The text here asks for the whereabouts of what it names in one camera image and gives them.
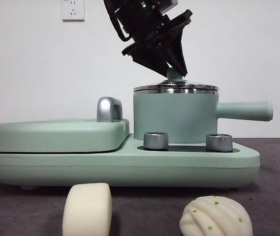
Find glass pot lid green knob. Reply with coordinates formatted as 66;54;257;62
133;67;219;95

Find smooth cream steamed bun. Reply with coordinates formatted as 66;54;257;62
62;182;113;236

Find ridged white bun green dots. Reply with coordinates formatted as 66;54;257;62
179;196;253;236

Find silver control knob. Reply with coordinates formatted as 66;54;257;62
143;132;169;150
205;133;233;152

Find black control panel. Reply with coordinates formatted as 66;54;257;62
137;145;234;153

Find pale green breakfast machine base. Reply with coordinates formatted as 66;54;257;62
0;139;261;191

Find pale green hinged grill lid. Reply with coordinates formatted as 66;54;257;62
0;118;130;153

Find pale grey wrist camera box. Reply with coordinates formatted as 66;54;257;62
159;0;180;13

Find pale green pot with handle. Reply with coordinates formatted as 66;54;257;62
132;88;274;145

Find silver grill lid handle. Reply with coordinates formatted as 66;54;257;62
96;96;124;123

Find white wall socket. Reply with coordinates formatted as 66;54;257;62
61;0;85;22

